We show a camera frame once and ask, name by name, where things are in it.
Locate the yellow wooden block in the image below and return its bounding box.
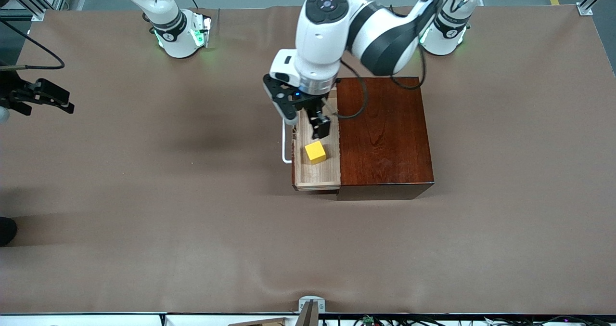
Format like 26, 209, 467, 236
305, 141, 327, 165

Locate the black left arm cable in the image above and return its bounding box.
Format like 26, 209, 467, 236
330, 0, 482, 120

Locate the light wooden drawer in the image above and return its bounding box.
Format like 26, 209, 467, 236
292, 88, 342, 192

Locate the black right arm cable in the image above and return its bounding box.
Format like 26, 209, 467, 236
0, 20, 65, 71

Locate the black rounded object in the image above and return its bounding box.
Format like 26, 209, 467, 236
0, 217, 18, 248

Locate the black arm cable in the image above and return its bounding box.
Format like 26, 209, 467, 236
0, 20, 65, 71
330, 0, 482, 120

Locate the white drawer handle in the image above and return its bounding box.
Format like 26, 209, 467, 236
282, 119, 295, 164

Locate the brown cardboard piece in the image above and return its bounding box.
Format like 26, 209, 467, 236
227, 317, 288, 326

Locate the brown table mat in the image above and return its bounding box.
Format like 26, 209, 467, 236
0, 4, 616, 315

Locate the dark brown wooden cabinet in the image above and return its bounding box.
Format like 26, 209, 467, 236
335, 77, 435, 201

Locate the grey metal bracket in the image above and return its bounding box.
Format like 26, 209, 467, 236
296, 295, 326, 326

